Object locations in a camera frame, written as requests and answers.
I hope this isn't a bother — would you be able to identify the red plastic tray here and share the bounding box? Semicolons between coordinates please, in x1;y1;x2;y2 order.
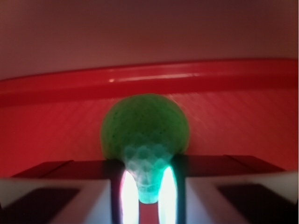
0;59;299;224

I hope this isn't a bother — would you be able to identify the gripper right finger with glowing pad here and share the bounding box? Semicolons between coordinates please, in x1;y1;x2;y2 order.
158;155;299;224

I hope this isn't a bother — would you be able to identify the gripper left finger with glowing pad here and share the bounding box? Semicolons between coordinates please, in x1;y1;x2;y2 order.
0;160;139;224

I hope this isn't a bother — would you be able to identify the green foam ball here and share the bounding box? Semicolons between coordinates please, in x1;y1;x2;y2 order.
100;94;190;204

